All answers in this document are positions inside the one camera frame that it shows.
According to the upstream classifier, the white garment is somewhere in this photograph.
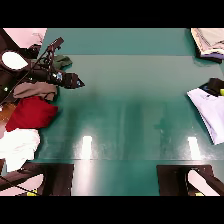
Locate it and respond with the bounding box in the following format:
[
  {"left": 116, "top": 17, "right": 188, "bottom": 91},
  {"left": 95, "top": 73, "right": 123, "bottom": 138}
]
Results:
[{"left": 0, "top": 128, "right": 41, "bottom": 173}]

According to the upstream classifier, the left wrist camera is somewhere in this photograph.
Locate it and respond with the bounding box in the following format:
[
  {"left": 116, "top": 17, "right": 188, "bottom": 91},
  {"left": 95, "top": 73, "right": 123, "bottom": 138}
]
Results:
[{"left": 45, "top": 36, "right": 65, "bottom": 56}]

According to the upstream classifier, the red garment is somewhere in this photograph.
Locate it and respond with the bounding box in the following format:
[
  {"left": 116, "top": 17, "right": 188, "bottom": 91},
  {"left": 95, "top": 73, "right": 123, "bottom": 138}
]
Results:
[{"left": 4, "top": 96, "right": 60, "bottom": 133}]

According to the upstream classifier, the beige garment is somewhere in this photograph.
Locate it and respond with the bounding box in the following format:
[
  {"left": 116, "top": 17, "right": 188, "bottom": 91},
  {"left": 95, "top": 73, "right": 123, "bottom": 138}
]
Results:
[{"left": 190, "top": 28, "right": 224, "bottom": 56}]

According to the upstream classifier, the white shirt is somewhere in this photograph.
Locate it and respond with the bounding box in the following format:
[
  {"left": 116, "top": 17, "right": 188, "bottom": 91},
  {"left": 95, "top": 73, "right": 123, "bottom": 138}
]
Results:
[{"left": 186, "top": 87, "right": 224, "bottom": 146}]

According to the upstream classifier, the dark green garment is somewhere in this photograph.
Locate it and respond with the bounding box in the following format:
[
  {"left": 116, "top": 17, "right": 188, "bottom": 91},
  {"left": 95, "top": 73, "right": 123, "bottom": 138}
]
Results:
[{"left": 53, "top": 54, "right": 74, "bottom": 70}]

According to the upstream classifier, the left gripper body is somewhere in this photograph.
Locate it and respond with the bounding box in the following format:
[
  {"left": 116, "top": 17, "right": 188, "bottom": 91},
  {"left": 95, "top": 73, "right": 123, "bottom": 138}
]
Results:
[{"left": 61, "top": 72, "right": 86, "bottom": 90}]

